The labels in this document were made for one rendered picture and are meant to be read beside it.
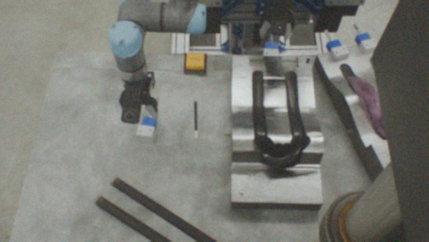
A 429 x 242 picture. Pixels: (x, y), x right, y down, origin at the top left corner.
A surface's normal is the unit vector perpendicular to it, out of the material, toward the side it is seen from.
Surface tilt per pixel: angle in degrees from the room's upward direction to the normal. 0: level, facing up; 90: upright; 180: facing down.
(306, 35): 0
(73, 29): 0
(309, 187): 0
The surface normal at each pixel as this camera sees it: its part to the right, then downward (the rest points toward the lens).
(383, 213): -0.77, 0.55
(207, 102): 0.00, -0.49
